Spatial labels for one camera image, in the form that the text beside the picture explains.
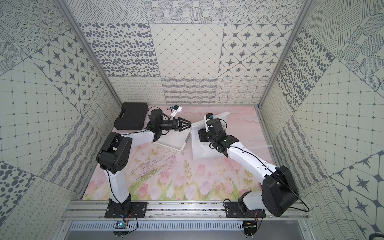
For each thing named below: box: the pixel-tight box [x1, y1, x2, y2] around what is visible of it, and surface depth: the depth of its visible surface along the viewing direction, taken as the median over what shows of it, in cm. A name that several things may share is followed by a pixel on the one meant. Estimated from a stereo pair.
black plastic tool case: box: [113, 102, 149, 130], surface depth 110 cm
